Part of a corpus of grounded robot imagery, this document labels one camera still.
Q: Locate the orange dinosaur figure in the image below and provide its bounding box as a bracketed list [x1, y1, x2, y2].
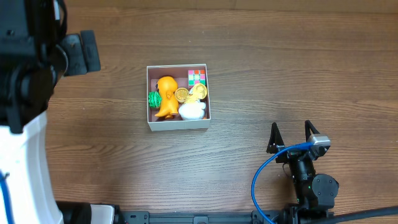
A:
[155, 76, 179, 119]

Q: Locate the multicolour puzzle cube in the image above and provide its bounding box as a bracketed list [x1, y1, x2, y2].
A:
[188, 70, 206, 88]

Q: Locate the white box pink interior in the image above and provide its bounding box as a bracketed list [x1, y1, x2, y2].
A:
[147, 64, 211, 131]

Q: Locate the white plush duck toy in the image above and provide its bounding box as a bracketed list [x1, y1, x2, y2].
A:
[178, 83, 208, 121]

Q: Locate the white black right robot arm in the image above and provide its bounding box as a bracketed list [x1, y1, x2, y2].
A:
[267, 120, 339, 213]

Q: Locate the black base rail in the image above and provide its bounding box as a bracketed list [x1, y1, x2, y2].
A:
[118, 210, 335, 224]

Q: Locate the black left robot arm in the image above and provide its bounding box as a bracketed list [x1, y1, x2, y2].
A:
[1, 0, 121, 224]

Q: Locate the yellow round disc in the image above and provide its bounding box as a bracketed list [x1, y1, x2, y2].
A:
[174, 87, 189, 104]

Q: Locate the green round disc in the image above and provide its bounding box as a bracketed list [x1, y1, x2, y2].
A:
[147, 91, 162, 108]

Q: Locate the thick black cable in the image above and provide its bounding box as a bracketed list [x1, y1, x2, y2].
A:
[323, 205, 398, 224]

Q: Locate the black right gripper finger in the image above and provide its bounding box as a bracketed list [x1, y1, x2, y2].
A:
[266, 122, 285, 154]
[305, 120, 320, 142]

